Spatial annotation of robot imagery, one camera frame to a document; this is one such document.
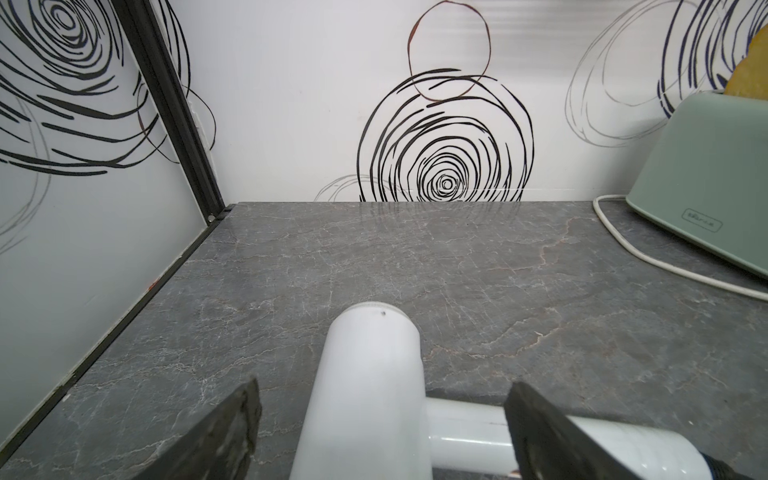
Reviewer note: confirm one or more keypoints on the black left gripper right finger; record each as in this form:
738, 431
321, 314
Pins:
548, 445

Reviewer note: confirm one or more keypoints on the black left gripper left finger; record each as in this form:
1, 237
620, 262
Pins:
219, 446

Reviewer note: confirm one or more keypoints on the white hair dryer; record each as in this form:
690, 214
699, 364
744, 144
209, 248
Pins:
369, 417

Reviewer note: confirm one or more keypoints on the mint green toaster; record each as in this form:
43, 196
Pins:
706, 178

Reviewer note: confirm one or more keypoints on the front yellow toast slice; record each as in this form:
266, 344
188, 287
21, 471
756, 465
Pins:
749, 78

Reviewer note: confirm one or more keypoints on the black corner frame post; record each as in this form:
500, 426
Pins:
144, 35

